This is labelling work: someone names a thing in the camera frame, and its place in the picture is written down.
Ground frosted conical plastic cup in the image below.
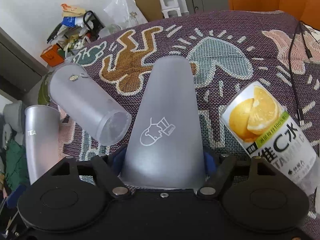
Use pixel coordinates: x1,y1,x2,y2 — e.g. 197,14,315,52
120,56,206,190

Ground tall frosted cup at edge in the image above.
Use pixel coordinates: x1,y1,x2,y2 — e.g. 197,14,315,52
25,105,60,184

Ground frosted cup lying sideways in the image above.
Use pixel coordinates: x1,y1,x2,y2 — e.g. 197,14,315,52
48,63,132,146

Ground lemon vitamin water bottle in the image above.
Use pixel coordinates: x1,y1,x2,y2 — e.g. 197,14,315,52
221,81,319,195

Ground grey sofa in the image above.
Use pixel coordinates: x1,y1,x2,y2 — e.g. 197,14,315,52
0,100,30,196

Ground patterned woven table cloth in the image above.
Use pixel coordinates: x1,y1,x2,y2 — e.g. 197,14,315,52
73,11,319,157

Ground orange gift box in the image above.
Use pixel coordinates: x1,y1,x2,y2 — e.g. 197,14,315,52
41,44,64,67

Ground cluttered black shelf rack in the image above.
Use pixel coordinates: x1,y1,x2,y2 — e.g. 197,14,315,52
47,3,104,56

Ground clear plastic bag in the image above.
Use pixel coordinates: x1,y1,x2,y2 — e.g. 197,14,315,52
104,0,148,30

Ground black cable on table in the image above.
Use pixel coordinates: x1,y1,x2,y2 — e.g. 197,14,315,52
287,21,315,126

